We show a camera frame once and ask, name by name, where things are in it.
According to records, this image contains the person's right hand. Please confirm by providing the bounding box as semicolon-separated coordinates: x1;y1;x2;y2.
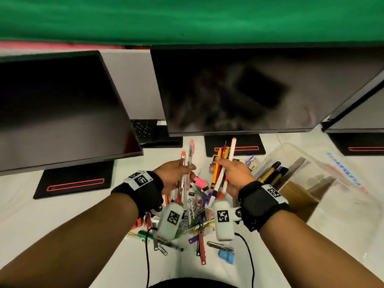
209;157;257;199

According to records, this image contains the person's left hand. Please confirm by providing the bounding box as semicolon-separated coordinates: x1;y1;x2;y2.
152;160;197;196

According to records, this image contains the orange pencil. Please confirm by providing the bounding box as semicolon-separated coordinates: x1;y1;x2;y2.
211;148;223;189

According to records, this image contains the orange capped pen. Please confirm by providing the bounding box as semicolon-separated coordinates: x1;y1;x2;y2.
176;151;187;205

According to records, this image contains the clear pink pen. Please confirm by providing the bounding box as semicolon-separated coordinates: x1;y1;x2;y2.
183;139;195;211

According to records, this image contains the dark red pencil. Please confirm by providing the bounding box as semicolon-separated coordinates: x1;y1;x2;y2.
217;140;227;177

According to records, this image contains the white marker pen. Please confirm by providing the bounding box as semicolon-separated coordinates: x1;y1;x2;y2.
207;137;237;209

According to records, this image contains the person's left forearm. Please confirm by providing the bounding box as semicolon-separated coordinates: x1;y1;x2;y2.
0;192;139;288

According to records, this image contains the person's right forearm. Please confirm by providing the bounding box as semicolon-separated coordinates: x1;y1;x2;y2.
259;209;384;288

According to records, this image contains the small blue white packet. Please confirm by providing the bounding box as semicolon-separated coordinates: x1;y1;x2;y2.
245;156;261;172

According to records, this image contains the black monitor base red stripe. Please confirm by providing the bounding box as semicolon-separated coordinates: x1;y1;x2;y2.
204;134;266;158
33;160;115;200
328;133;384;156

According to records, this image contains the pile of pens and stationery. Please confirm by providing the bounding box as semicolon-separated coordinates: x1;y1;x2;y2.
127;167;241;266

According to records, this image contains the black keyboard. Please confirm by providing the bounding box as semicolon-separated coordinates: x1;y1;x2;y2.
131;119;183;148

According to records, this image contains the black yellow pen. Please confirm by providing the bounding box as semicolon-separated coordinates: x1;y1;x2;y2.
259;161;282;184

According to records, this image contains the black marker pen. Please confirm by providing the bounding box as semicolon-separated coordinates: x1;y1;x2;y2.
269;167;289;188

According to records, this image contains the red pen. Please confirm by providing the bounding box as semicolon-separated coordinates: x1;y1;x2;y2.
198;232;207;266

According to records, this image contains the green pen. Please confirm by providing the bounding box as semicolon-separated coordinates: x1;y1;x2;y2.
127;230;155;241

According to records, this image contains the black computer monitor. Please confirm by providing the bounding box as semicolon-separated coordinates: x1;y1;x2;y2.
150;45;384;137
0;50;144;177
321;70;384;134

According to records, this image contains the blue pencil sharpener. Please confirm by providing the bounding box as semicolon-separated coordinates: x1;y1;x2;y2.
218;250;235;265

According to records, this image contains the brown cardboard piece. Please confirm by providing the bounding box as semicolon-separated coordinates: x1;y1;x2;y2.
278;180;320;223

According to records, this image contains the grey desk partition panel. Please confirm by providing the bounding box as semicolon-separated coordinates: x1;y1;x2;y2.
100;49;166;120

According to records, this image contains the person's black shirt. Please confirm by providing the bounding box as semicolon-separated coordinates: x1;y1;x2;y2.
148;278;239;288

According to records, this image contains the clear plastic storage box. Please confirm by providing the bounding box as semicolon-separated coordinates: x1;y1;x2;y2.
253;143;384;269

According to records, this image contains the green cloth backdrop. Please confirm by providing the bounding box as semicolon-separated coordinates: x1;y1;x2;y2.
0;0;384;47

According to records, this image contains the black wrist strap with marker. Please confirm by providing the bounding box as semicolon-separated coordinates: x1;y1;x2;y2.
238;181;294;232
111;170;164;219

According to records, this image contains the white wrist camera with marker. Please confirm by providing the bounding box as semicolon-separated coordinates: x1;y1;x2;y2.
155;202;184;243
213;200;242;242

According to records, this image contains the black camera cable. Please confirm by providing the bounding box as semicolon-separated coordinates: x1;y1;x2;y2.
145;227;158;288
234;233;256;288

